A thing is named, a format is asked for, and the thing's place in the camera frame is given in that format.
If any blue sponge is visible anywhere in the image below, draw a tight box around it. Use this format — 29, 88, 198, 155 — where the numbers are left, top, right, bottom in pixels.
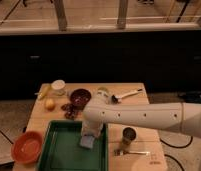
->
80, 135, 95, 149

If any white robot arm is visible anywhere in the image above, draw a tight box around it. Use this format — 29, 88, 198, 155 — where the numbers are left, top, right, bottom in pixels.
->
83, 90, 201, 138

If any green plastic tray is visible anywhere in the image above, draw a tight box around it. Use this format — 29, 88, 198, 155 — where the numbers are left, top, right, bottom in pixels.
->
37, 120, 108, 171

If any dark grape bunch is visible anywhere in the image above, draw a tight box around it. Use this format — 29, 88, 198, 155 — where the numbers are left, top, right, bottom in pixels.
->
61, 103, 79, 120

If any dark maroon bowl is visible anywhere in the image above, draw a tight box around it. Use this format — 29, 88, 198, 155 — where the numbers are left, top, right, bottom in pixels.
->
70, 89, 91, 107

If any silver fork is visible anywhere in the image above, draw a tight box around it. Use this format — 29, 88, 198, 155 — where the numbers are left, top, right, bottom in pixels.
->
114, 149, 150, 156

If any metal can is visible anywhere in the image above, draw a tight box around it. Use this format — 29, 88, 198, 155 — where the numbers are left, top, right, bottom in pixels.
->
122, 127, 136, 145

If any white cup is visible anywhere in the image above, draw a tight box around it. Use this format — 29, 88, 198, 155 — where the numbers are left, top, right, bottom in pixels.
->
51, 80, 65, 96

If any yellow banana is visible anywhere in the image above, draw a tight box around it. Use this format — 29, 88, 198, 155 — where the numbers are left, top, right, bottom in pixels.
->
37, 84, 51, 100

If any orange plastic bowl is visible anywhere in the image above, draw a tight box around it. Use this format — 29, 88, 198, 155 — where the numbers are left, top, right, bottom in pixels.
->
11, 131, 43, 164

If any black floor cable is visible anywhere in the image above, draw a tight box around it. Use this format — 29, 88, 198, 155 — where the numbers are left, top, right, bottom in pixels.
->
159, 134, 194, 150

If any wooden post left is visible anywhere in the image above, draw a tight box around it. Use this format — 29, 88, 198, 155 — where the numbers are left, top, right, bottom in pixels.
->
54, 0, 67, 31

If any wooden post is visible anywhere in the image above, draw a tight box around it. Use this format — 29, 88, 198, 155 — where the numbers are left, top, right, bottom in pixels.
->
117, 0, 128, 29
54, 0, 67, 31

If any wooden post right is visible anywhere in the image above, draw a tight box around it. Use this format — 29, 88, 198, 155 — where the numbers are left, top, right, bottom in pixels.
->
117, 0, 128, 29

